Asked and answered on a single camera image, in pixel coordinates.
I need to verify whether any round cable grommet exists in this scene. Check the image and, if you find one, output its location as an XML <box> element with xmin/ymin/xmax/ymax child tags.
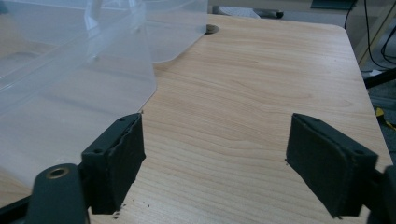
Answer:
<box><xmin>205</xmin><ymin>23</ymin><xmax>220</xmax><ymax>35</ymax></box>

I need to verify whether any black stand leg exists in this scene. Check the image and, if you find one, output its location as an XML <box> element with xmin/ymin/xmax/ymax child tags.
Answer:
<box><xmin>363</xmin><ymin>67</ymin><xmax>396</xmax><ymax>90</ymax></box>

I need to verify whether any clear plastic bag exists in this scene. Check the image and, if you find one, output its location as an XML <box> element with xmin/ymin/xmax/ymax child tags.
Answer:
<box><xmin>0</xmin><ymin>0</ymin><xmax>209</xmax><ymax>189</ymax></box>

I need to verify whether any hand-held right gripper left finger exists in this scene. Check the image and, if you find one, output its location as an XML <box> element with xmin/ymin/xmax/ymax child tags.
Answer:
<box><xmin>80</xmin><ymin>112</ymin><xmax>147</xmax><ymax>216</ymax></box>

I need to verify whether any black cable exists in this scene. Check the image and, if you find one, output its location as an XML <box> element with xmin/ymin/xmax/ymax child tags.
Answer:
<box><xmin>344</xmin><ymin>0</ymin><xmax>396</xmax><ymax>70</ymax></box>

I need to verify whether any dark monitor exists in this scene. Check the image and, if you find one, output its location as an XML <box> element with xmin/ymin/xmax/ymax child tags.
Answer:
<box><xmin>310</xmin><ymin>0</ymin><xmax>359</xmax><ymax>10</ymax></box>

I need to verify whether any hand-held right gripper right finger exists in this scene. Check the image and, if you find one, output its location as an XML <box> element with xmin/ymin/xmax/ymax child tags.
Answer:
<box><xmin>285</xmin><ymin>112</ymin><xmax>379</xmax><ymax>218</ymax></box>

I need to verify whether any yellow and black tool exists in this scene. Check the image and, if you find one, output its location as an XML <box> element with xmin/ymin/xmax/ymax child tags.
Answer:
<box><xmin>375</xmin><ymin>106</ymin><xmax>396</xmax><ymax>132</ymax></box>

